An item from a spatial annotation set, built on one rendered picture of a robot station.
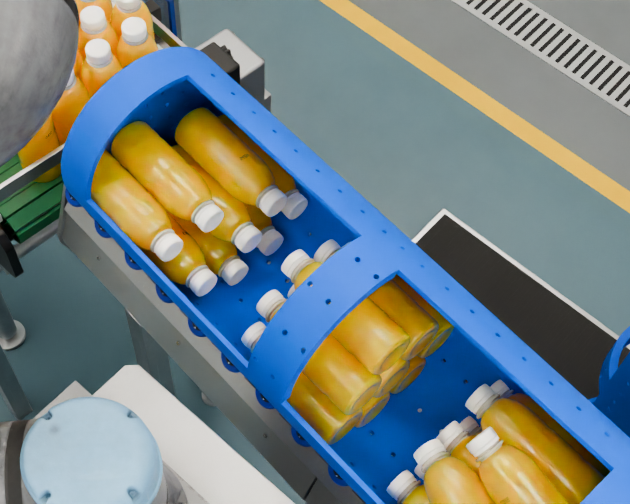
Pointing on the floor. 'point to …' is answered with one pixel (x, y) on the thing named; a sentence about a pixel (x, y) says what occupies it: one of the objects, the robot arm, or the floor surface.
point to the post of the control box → (1, 369)
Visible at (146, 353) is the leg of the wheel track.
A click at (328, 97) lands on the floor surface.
